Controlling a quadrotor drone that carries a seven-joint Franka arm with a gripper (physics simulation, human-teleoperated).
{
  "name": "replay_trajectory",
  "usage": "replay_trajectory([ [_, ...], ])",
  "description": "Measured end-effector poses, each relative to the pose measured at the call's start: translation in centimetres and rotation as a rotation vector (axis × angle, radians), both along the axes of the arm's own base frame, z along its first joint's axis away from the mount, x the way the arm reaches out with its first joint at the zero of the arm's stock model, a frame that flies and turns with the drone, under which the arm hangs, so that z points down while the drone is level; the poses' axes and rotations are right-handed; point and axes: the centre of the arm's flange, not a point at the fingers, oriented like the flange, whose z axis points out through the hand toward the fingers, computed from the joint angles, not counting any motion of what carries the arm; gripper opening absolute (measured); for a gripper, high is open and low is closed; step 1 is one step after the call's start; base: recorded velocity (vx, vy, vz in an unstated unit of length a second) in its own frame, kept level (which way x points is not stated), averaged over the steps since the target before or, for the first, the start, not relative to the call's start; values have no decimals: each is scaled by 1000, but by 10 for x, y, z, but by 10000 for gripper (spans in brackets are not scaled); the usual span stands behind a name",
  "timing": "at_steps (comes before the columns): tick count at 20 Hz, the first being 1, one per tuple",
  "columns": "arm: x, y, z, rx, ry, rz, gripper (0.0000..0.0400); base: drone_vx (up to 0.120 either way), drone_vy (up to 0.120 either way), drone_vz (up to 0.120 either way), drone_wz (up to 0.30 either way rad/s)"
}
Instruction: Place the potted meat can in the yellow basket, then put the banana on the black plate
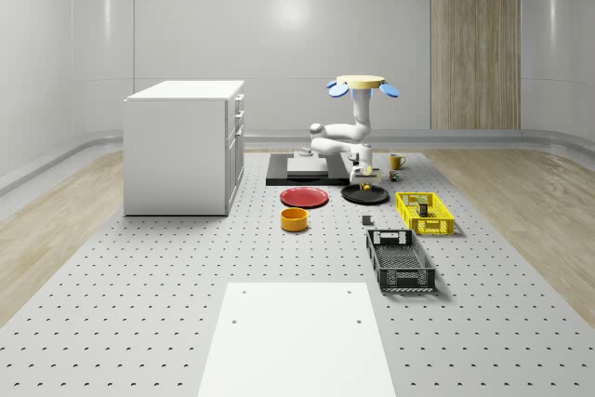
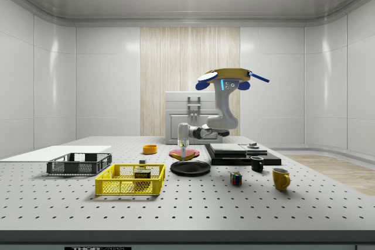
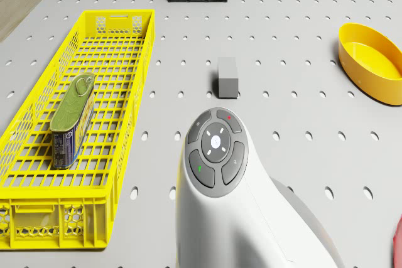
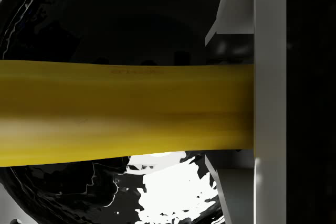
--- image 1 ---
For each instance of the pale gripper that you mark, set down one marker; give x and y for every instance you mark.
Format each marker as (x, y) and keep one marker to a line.
(365, 178)

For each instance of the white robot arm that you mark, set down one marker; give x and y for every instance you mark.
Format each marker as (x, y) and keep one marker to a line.
(344, 131)

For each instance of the black plate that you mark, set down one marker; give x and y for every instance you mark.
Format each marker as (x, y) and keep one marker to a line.
(365, 197)

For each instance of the many-coloured puzzle cube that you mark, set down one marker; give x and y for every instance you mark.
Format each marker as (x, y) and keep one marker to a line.
(395, 176)

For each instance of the yellow mug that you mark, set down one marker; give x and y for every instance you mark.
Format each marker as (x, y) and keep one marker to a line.
(396, 162)

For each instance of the grey cube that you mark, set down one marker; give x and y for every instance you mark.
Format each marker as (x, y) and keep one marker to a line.
(367, 220)

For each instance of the red plate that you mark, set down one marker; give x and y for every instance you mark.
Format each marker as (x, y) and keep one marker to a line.
(304, 197)

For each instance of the flat-sided can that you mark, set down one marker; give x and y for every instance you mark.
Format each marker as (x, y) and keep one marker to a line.
(422, 207)

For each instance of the yellow basket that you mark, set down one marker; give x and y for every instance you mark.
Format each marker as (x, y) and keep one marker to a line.
(432, 225)

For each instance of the yellow bowl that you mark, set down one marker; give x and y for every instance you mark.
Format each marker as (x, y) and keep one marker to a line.
(294, 222)

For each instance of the black stove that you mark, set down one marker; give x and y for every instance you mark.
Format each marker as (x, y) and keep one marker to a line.
(279, 171)

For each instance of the tan drone with blue rotors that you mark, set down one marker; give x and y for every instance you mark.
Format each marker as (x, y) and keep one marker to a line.
(360, 82)

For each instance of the dark grey basket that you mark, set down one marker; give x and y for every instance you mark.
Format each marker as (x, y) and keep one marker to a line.
(409, 278)

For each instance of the white board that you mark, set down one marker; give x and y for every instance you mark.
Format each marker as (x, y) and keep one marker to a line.
(297, 346)

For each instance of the white cabinet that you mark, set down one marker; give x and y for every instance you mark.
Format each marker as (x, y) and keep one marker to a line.
(176, 155)

